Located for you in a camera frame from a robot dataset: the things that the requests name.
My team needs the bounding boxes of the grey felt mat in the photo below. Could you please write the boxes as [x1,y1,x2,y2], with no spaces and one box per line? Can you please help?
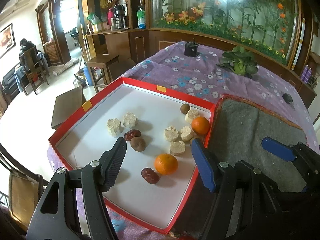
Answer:
[169,98,306,239]

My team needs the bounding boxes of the wooden side table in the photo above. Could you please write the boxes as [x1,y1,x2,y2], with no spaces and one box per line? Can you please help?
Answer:
[86,54,119,93]

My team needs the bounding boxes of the brown kiwi-like fruit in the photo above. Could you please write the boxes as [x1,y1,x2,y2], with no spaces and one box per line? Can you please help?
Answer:
[130,137,146,152]

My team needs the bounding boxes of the black thermos jug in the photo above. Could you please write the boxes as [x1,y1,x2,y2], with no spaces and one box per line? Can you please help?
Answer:
[113,4,125,28]

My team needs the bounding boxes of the red jujube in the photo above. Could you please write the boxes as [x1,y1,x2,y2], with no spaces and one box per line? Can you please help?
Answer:
[141,167,160,185]

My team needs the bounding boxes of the green leafy vegetable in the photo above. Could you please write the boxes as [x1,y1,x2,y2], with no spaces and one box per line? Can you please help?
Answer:
[217,46,259,77]

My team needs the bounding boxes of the small orange mandarin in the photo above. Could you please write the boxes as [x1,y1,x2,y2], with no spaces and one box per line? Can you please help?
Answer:
[154,153,178,175]

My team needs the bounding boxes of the red white tray box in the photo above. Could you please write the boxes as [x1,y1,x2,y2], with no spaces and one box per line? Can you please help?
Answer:
[49,77,215,234]

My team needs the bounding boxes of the pinkish yam chunk lower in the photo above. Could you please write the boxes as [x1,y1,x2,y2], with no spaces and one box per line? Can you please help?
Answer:
[123,112,138,128]

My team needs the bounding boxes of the dark red jujube date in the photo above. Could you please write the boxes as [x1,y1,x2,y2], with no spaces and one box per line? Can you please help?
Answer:
[124,129,141,141]

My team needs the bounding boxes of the pinkish yam chunk tray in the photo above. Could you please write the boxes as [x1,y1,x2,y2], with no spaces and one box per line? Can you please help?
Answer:
[184,109,200,124]

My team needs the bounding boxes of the large orange mandarin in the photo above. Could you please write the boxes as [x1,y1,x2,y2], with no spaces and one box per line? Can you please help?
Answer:
[191,116,210,135]

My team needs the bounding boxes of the purple floral tablecloth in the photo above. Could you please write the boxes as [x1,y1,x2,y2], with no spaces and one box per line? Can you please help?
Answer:
[48,42,319,239]

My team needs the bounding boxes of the brown longan in tray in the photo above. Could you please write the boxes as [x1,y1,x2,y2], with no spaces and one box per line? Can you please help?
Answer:
[180,103,190,115]

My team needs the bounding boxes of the dark wooden stool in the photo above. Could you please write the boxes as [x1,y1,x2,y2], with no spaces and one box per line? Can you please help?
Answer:
[51,87,86,130]

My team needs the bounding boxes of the black car key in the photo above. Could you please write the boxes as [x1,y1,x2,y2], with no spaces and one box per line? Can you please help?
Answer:
[282,93,295,109]

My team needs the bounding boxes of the beige yam chunk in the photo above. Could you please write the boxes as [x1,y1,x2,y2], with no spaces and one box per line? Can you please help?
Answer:
[169,141,185,155]
[164,126,179,142]
[180,126,194,142]

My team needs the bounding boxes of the wooden chair near camera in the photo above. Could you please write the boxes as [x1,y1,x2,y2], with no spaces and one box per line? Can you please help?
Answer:
[1,146,48,232]

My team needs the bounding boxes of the small tan yam piece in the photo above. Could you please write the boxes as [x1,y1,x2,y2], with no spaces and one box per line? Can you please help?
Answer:
[107,118,122,137]

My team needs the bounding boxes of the green blue water bottle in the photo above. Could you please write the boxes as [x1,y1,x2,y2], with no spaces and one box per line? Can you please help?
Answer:
[137,5,146,29]

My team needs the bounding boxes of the black cylindrical container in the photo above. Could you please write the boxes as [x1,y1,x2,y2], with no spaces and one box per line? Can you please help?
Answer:
[184,38,199,57]

